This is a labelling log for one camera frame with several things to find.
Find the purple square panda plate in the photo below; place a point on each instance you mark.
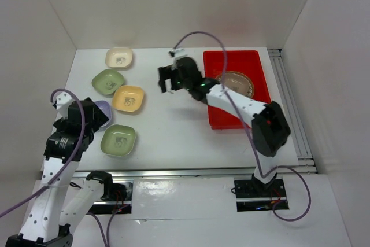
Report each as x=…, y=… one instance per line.
x=104, y=111

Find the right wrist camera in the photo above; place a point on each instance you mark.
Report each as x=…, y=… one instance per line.
x=176, y=54

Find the round floral brown-rimmed plate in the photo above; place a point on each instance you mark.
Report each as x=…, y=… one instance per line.
x=248, y=90

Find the brown square panda plate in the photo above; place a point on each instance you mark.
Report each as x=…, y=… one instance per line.
x=237, y=83

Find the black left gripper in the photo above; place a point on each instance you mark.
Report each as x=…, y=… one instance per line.
x=99, y=118

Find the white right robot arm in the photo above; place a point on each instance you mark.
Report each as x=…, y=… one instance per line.
x=266, y=125

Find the green square panda plate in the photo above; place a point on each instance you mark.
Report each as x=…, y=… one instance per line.
x=107, y=81
x=118, y=140

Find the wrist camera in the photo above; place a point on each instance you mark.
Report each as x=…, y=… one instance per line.
x=62, y=103
x=176, y=54

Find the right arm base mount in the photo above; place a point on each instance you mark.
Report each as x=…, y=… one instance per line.
x=251, y=198

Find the yellow square panda plate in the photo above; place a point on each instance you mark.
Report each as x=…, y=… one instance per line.
x=128, y=99

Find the aluminium front rail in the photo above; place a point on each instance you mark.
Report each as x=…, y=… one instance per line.
x=180, y=173

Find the cream square panda plate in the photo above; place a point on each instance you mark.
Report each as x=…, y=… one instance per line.
x=119, y=57

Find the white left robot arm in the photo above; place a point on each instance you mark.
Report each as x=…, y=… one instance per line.
x=50, y=222

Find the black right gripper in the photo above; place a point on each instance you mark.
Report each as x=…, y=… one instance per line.
x=166, y=73

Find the red plastic bin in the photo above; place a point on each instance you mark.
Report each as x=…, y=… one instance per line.
x=244, y=75

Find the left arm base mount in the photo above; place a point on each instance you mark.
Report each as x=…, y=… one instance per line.
x=119, y=201

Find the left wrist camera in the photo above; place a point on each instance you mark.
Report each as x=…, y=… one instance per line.
x=62, y=103

